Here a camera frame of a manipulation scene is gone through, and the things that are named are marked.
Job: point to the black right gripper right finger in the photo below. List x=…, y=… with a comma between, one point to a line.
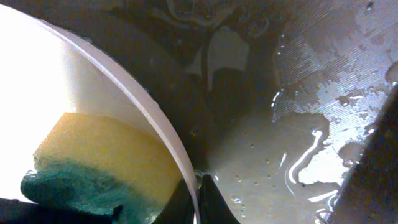
x=370, y=193

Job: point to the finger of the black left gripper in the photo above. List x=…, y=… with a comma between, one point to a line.
x=17, y=212
x=179, y=209

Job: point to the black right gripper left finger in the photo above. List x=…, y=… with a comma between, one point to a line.
x=213, y=208

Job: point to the green yellow sponge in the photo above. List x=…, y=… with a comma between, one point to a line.
x=102, y=166

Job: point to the pinkish white plate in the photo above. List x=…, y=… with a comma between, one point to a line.
x=47, y=71

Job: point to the large dark serving tray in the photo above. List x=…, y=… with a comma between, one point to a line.
x=274, y=99

